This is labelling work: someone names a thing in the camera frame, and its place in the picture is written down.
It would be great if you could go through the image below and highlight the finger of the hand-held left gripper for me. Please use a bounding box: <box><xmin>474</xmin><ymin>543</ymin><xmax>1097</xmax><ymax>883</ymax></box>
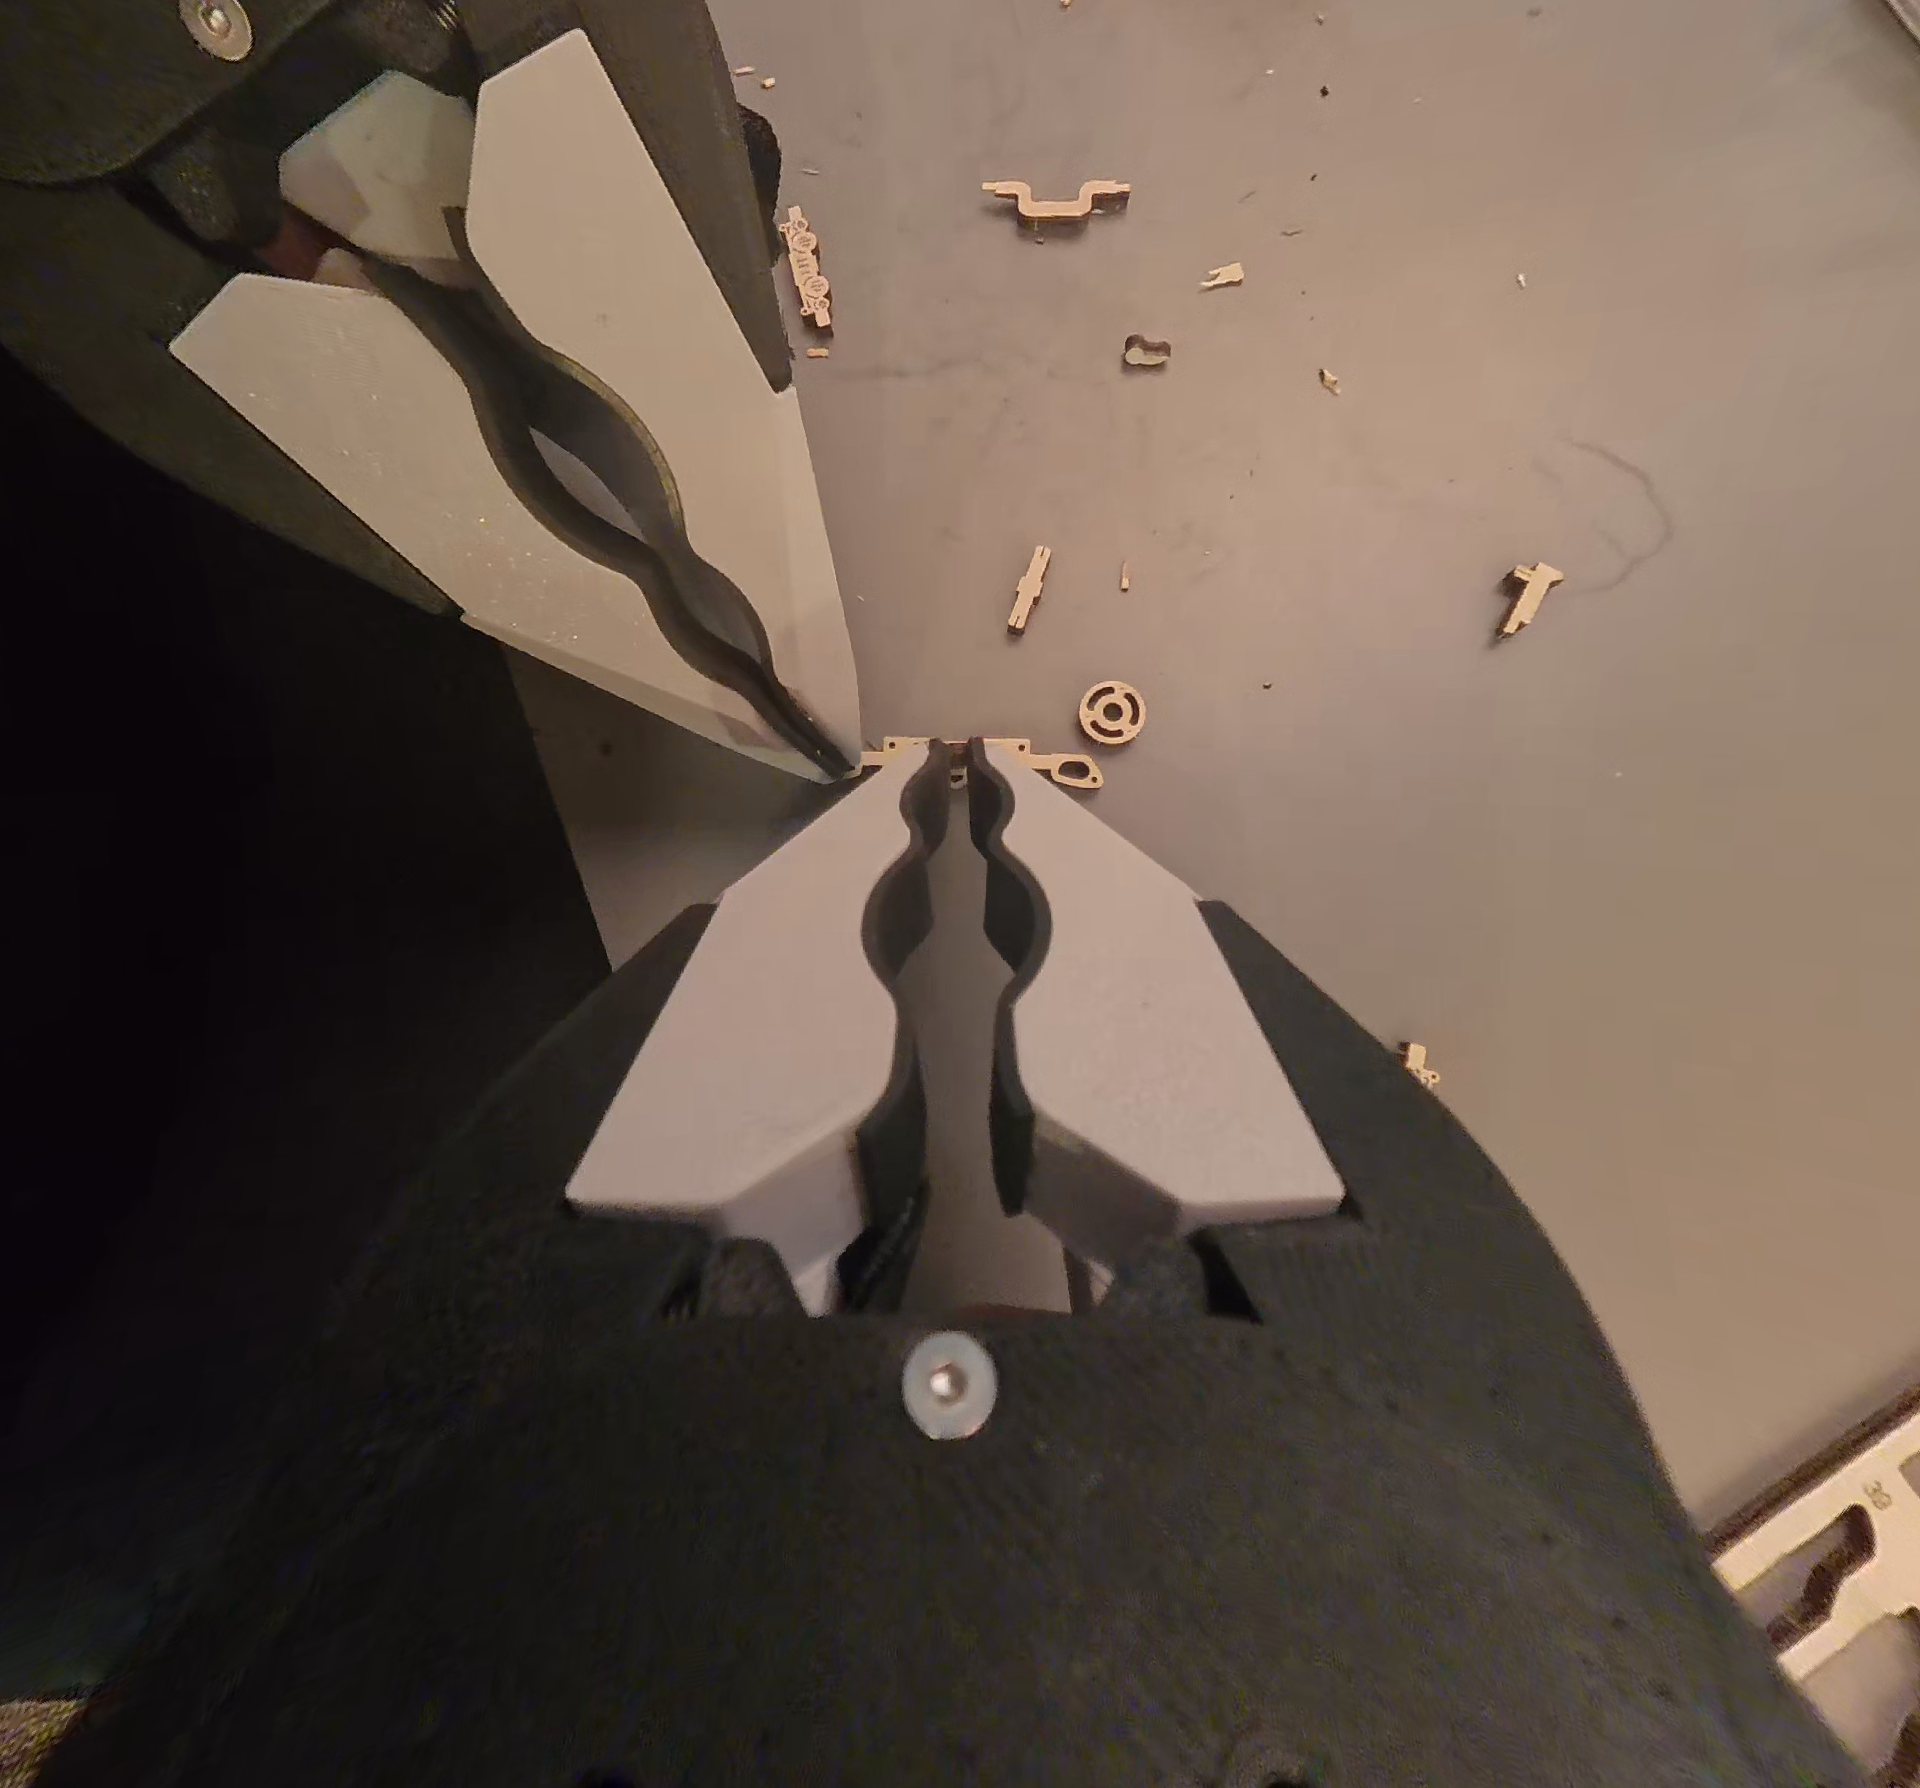
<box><xmin>275</xmin><ymin>27</ymin><xmax>864</xmax><ymax>776</ymax></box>
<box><xmin>167</xmin><ymin>274</ymin><xmax>845</xmax><ymax>784</ymax></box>

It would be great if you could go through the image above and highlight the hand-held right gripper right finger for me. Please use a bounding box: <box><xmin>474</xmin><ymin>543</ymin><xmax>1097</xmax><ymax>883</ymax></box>
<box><xmin>967</xmin><ymin>737</ymin><xmax>1348</xmax><ymax>1309</ymax></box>

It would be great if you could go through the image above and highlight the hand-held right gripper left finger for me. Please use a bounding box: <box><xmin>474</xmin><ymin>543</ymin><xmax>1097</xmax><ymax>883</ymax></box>
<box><xmin>565</xmin><ymin>742</ymin><xmax>954</xmax><ymax>1317</ymax></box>

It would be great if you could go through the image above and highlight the slender wooden frame part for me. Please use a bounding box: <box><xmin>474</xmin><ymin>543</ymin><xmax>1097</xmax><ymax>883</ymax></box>
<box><xmin>862</xmin><ymin>733</ymin><xmax>1107</xmax><ymax>792</ymax></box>

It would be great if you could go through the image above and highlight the thin wooden parts sheet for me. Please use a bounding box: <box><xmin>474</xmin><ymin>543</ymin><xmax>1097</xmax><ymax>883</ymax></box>
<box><xmin>1709</xmin><ymin>1391</ymin><xmax>1920</xmax><ymax>1788</ymax></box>

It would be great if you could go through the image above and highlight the zigzag wooden part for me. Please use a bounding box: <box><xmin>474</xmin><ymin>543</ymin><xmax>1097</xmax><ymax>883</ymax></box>
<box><xmin>981</xmin><ymin>178</ymin><xmax>1133</xmax><ymax>230</ymax></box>

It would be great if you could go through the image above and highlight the grey knit fabric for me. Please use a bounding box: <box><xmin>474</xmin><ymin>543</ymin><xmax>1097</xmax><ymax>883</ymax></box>
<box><xmin>0</xmin><ymin>1688</ymin><xmax>93</xmax><ymax>1788</ymax></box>

